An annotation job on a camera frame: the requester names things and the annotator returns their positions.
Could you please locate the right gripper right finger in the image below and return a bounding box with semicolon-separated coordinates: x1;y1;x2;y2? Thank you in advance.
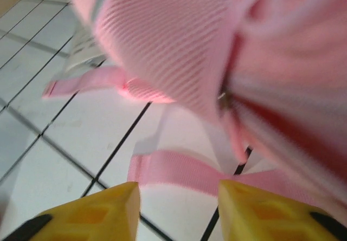
217;178;347;241

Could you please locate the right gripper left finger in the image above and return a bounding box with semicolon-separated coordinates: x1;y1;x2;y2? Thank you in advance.
4;181;142;241

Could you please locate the white printed label sheet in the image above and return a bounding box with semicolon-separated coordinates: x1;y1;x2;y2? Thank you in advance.
58;21;108;80

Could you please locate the pink backpack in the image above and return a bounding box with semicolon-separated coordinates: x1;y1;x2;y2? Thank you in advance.
40;0;347;212

